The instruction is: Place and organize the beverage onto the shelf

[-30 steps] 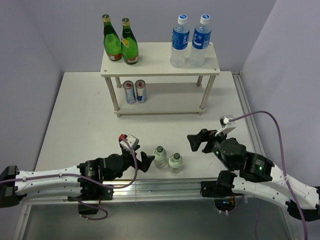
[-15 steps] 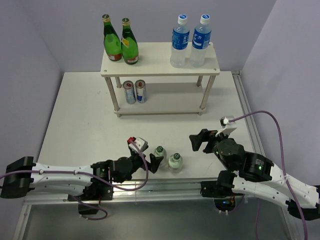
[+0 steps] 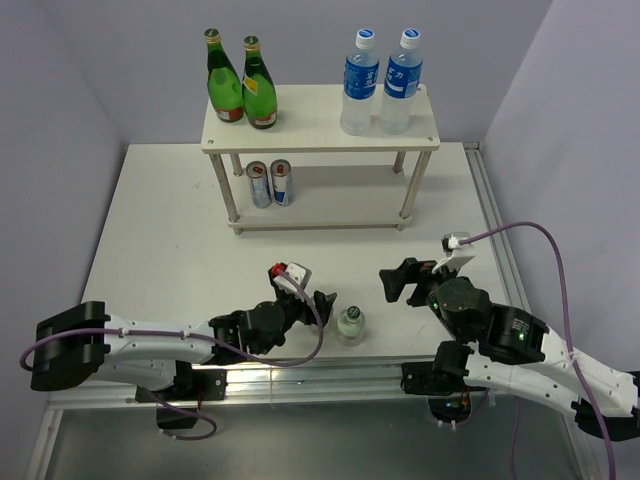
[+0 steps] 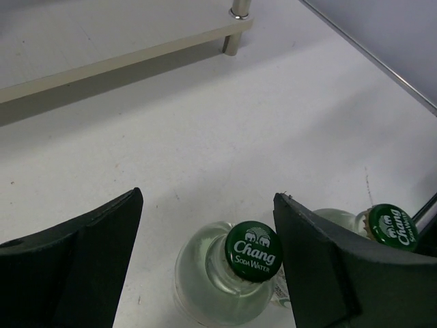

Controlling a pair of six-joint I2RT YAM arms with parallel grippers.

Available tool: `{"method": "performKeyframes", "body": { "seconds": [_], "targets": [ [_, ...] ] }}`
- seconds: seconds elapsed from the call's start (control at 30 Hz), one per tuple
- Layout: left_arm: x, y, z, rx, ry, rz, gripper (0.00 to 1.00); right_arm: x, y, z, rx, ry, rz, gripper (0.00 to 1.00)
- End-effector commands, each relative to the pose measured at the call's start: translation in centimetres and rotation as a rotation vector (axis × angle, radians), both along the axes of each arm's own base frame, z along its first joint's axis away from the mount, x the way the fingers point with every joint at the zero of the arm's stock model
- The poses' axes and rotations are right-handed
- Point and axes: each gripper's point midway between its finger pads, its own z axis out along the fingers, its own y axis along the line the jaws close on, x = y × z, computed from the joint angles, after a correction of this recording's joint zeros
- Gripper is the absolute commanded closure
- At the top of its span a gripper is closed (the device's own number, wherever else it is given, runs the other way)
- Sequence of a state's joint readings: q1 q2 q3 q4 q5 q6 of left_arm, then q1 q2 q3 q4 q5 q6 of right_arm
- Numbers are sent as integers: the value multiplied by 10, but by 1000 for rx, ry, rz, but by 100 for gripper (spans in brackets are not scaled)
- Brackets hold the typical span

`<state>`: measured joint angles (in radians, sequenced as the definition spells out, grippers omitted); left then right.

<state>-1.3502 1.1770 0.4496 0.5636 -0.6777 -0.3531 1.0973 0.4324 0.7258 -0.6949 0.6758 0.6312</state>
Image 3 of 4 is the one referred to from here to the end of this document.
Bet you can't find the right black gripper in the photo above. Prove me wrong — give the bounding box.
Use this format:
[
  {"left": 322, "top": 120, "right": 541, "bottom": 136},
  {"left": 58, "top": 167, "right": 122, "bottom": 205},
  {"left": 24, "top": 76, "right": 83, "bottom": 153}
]
[{"left": 377, "top": 255, "right": 466, "bottom": 342}]

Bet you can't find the Pocari Sweat bottle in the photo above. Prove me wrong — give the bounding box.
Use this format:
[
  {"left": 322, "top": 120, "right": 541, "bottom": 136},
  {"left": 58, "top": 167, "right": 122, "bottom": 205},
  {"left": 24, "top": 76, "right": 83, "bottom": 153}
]
[
  {"left": 340, "top": 28, "right": 379, "bottom": 136},
  {"left": 380, "top": 28, "right": 423, "bottom": 135}
]

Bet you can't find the green glass bottle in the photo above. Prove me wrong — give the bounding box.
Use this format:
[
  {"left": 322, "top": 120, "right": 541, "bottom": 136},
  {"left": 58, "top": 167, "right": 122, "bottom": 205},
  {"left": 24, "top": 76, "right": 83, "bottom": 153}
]
[
  {"left": 242, "top": 35, "right": 278, "bottom": 129},
  {"left": 204, "top": 28, "right": 244, "bottom": 123}
]

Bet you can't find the green glass bottle front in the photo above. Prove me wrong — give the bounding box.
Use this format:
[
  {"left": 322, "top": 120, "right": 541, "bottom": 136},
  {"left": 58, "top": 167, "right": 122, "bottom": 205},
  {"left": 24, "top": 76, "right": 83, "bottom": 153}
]
[{"left": 204, "top": 28, "right": 244, "bottom": 123}]

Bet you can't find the clear glass bottle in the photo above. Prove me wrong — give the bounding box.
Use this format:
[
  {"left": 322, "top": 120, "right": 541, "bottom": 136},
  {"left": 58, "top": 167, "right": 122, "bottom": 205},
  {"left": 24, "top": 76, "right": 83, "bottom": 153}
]
[
  {"left": 336, "top": 305, "right": 366, "bottom": 346},
  {"left": 310, "top": 300, "right": 335, "bottom": 336}
]

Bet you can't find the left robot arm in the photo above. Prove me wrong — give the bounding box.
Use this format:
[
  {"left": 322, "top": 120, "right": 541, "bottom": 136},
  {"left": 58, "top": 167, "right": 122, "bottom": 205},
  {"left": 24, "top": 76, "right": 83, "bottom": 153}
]
[{"left": 20, "top": 287, "right": 337, "bottom": 399}]

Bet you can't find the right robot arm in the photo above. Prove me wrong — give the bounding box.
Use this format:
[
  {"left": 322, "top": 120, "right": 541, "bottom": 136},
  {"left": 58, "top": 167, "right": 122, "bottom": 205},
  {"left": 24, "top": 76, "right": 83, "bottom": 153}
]
[{"left": 379, "top": 258, "right": 639, "bottom": 442}]

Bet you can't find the white two-tier shelf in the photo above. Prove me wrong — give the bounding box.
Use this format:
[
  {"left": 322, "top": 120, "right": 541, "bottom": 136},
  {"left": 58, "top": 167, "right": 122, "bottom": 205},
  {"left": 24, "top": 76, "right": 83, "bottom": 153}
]
[{"left": 200, "top": 85, "right": 440, "bottom": 234}]

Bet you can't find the blue silver Red Bull can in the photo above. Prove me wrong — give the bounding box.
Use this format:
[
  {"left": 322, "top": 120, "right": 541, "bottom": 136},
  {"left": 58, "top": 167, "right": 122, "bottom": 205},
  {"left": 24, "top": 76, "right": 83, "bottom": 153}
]
[{"left": 270, "top": 159, "right": 294, "bottom": 206}]

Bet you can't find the silver blue can left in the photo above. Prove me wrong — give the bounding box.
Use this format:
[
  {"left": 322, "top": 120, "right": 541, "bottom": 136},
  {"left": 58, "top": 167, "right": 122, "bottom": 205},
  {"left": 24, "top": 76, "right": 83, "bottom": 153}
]
[{"left": 246, "top": 161, "right": 272, "bottom": 209}]

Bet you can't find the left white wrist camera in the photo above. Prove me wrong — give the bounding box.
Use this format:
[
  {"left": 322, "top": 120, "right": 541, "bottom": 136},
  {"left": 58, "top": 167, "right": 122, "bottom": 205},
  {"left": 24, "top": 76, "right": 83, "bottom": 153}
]
[{"left": 269, "top": 262, "right": 312, "bottom": 294}]

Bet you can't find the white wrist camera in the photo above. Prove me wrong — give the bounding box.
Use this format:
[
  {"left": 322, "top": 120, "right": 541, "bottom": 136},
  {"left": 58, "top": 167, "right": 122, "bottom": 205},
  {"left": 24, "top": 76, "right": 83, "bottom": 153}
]
[
  {"left": 432, "top": 232, "right": 475, "bottom": 273},
  {"left": 269, "top": 262, "right": 312, "bottom": 294}
]

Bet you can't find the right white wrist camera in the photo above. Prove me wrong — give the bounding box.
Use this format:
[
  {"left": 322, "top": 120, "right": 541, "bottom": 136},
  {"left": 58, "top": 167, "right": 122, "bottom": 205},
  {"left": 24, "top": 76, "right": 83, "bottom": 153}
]
[{"left": 432, "top": 232, "right": 475, "bottom": 273}]

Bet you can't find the aluminium front rail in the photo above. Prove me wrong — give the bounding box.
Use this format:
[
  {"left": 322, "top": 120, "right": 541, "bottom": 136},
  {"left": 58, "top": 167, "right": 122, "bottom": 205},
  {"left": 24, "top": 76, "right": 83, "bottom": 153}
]
[{"left": 47, "top": 357, "right": 501, "bottom": 409}]

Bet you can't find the aluminium rail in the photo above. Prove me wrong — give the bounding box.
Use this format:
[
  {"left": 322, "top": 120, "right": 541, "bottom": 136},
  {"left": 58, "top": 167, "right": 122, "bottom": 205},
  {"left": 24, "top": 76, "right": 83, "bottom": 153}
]
[
  {"left": 47, "top": 357, "right": 501, "bottom": 409},
  {"left": 463, "top": 142, "right": 530, "bottom": 311}
]

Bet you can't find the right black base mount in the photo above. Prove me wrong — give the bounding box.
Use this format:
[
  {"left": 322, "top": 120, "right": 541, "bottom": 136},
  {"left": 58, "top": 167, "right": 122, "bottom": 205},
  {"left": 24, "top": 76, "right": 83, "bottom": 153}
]
[{"left": 400, "top": 361, "right": 483, "bottom": 422}]

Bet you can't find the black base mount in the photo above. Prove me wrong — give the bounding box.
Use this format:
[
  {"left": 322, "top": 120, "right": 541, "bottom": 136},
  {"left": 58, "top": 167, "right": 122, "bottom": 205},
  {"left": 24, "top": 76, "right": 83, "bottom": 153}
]
[
  {"left": 134, "top": 369, "right": 227, "bottom": 440},
  {"left": 400, "top": 361, "right": 483, "bottom": 422}
]

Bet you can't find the aluminium right side rail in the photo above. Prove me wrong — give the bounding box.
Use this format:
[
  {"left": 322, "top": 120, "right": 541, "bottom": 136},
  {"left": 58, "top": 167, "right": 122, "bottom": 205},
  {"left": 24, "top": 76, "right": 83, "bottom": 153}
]
[{"left": 463, "top": 142, "right": 530, "bottom": 311}]

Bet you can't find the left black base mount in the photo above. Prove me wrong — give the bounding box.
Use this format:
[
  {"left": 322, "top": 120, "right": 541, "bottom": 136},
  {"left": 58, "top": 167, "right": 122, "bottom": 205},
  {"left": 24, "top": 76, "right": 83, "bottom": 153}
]
[{"left": 134, "top": 369, "right": 227, "bottom": 440}]

